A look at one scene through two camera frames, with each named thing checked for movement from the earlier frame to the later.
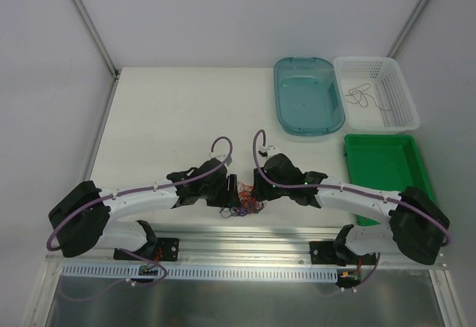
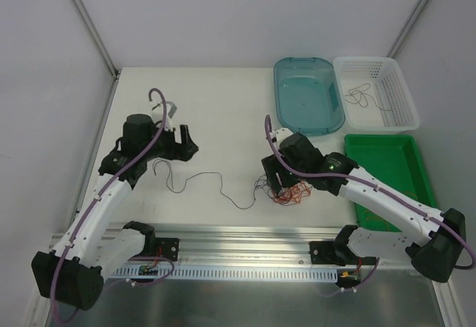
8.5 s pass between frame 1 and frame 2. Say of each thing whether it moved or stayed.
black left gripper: moved
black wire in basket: stayed
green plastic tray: stayed
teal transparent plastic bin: stayed
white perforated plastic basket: stayed
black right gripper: moved
